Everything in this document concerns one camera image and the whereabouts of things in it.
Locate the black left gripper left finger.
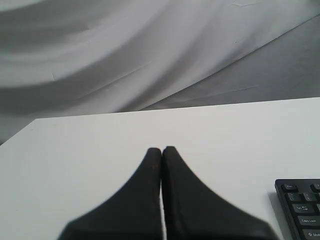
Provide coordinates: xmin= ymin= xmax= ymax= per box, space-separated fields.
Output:
xmin=59 ymin=148 xmax=162 ymax=240

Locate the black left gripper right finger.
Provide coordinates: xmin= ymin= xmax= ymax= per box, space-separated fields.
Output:
xmin=161 ymin=146 xmax=277 ymax=240

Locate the black acer keyboard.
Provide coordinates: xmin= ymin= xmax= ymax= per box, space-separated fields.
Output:
xmin=274 ymin=178 xmax=320 ymax=240

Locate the white backdrop cloth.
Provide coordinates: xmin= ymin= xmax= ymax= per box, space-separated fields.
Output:
xmin=0 ymin=0 xmax=320 ymax=143

